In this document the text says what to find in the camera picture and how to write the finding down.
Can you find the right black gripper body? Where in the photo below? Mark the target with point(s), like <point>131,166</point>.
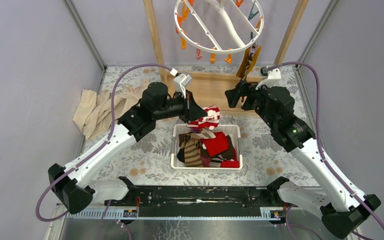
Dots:
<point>256,99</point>

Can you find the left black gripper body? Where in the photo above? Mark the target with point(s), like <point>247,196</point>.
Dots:
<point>178,107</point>

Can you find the red white striped sock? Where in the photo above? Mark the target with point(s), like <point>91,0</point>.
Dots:
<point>210,122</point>

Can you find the brown tan striped sock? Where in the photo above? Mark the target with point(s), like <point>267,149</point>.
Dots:
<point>192,148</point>

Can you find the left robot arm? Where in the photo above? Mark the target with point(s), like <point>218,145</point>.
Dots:
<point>75,186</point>

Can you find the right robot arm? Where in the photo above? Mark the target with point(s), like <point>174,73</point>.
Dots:
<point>341,207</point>

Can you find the white round clip hanger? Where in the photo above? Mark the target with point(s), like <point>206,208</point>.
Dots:
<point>218,27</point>

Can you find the wooden hanging rack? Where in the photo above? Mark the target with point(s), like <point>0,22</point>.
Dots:
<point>209,88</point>

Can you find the white plastic basket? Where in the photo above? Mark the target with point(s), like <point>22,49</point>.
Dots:
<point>232,130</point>

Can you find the mustard yellow sock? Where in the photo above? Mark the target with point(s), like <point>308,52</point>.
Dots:
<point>241,69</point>

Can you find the brown yellow argyle sock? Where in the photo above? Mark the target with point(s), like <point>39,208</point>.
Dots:
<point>249,61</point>

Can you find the floral table mat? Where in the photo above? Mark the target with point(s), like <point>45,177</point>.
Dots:
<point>152,161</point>

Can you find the beige crumpled cloth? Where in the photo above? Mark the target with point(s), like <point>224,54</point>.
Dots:
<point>93,115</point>

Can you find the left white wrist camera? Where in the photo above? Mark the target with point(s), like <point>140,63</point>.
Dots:
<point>181,81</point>

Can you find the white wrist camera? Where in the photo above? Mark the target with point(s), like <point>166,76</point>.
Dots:
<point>181,81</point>
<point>272,76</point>

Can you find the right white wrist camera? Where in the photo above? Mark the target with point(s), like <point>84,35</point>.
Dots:
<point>272,76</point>

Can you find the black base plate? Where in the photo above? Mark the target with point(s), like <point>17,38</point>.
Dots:
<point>199,201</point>

